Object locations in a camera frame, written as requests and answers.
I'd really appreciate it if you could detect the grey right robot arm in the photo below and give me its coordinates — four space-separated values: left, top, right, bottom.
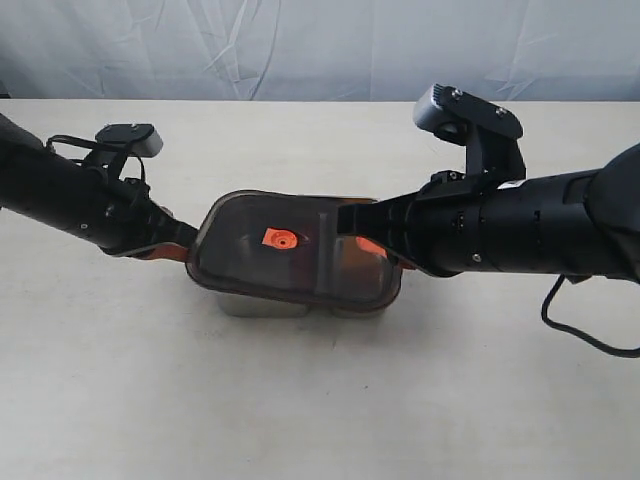
336 146 639 281

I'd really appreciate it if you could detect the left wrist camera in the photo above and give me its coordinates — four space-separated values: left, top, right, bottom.
45 122 165 181

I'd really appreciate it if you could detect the white backdrop cloth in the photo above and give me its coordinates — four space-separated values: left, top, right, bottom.
1 1 639 101

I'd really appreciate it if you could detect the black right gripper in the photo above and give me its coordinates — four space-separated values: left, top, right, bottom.
336 172 495 276

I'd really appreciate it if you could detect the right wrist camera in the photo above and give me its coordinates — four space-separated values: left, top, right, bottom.
412 84 526 182

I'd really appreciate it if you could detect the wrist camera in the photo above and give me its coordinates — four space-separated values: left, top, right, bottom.
45 122 165 181
412 84 526 182

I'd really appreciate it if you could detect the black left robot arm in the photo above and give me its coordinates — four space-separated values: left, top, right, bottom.
1 117 197 262

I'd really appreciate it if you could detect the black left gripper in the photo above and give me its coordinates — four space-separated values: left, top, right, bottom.
74 167 198 263

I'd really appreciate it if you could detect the steel two-compartment lunch box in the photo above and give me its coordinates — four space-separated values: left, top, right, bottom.
215 293 387 319

